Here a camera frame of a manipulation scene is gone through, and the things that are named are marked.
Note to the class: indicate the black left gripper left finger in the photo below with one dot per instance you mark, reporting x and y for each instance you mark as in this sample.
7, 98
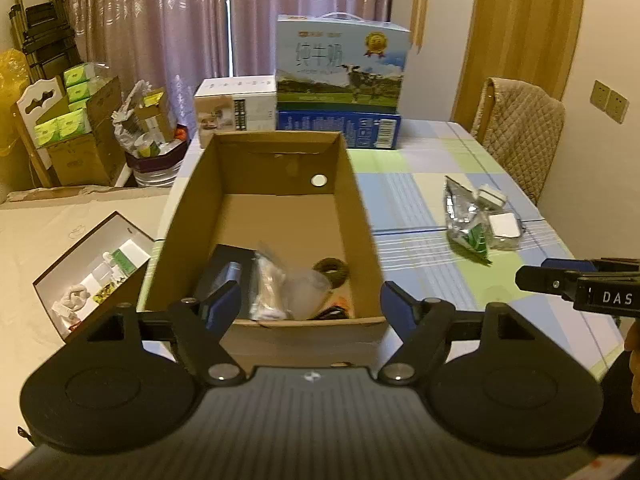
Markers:
195, 329

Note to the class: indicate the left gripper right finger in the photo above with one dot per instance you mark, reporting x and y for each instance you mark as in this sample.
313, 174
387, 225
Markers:
555, 274

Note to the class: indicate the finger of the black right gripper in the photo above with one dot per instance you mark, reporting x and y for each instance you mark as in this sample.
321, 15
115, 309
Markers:
426, 328

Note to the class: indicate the silver green tea bag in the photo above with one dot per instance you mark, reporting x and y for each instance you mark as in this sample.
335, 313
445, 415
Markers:
465, 223

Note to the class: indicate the clear plastic cup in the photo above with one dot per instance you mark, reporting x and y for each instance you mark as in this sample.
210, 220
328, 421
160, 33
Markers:
303, 293

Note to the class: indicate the cotton swabs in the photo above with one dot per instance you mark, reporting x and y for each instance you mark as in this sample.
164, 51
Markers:
266, 298

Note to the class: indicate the person's right hand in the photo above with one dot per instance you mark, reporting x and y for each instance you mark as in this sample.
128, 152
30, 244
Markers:
632, 345

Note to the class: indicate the black item in box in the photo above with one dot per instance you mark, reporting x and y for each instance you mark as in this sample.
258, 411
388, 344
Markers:
229, 263

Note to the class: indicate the white power adapter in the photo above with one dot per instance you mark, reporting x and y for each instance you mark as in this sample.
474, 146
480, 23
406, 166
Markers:
489, 198

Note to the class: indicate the open white gift box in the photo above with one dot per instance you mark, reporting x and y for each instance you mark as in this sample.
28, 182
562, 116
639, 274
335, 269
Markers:
103, 261

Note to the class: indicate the checkered tablecloth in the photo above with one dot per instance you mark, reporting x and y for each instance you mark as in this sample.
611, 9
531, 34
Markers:
403, 193

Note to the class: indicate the quilted beige chair cover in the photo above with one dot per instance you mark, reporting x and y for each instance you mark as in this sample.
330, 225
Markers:
519, 125

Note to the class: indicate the brown cardboard box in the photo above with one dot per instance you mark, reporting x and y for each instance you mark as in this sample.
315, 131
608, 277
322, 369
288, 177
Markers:
296, 195

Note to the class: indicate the bin with clutter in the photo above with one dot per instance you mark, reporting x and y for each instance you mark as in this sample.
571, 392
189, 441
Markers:
148, 131

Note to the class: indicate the cardboard box with green packs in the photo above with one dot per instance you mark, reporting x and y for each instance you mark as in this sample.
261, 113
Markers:
78, 134

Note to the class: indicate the white product box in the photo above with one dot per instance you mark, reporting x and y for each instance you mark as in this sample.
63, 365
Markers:
229, 104

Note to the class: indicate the wooden door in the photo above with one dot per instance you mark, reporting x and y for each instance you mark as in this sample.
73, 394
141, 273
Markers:
528, 40

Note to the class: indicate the blue milk carton box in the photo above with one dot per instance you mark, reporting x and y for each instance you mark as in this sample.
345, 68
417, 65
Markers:
341, 73

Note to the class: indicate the black folding cart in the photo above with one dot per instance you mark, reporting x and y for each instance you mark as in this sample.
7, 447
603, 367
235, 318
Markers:
45, 36

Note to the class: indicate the beige wall socket pair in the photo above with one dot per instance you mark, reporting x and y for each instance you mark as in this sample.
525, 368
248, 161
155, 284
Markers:
609, 101

